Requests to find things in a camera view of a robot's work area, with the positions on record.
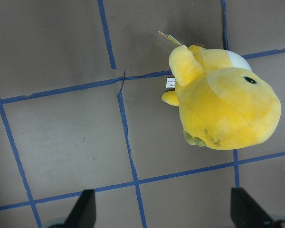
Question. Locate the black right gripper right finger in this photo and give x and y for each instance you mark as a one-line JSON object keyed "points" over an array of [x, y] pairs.
{"points": [[245, 212]]}

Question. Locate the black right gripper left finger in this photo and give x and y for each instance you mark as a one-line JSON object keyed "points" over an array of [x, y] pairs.
{"points": [[82, 215]]}

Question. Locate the yellow plush toy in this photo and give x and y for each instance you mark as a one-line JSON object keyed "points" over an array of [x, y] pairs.
{"points": [[222, 103]]}

